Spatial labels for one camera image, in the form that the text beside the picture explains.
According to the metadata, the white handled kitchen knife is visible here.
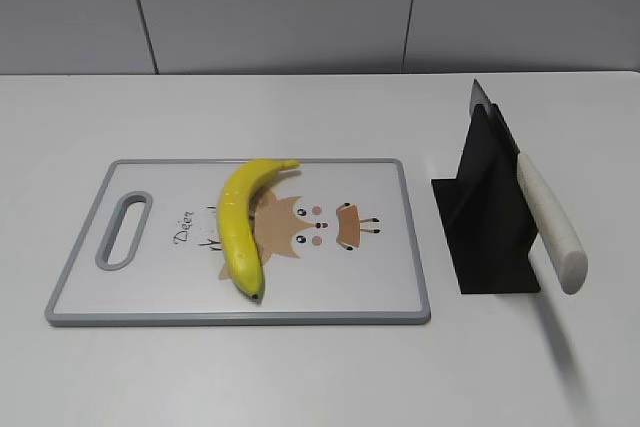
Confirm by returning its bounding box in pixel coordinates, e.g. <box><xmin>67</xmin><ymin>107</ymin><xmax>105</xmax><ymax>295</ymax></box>
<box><xmin>469</xmin><ymin>80</ymin><xmax>588</xmax><ymax>295</ymax></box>

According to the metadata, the black knife stand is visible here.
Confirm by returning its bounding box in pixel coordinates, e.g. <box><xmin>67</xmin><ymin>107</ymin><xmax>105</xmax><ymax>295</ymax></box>
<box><xmin>431</xmin><ymin>104</ymin><xmax>540</xmax><ymax>294</ymax></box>

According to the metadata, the yellow plastic banana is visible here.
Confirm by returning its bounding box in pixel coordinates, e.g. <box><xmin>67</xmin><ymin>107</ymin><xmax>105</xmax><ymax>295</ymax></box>
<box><xmin>216</xmin><ymin>159</ymin><xmax>300</xmax><ymax>302</ymax></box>

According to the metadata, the grey rimmed deer cutting board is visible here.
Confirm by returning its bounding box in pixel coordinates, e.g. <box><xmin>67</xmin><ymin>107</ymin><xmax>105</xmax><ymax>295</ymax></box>
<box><xmin>45</xmin><ymin>158</ymin><xmax>431</xmax><ymax>327</ymax></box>

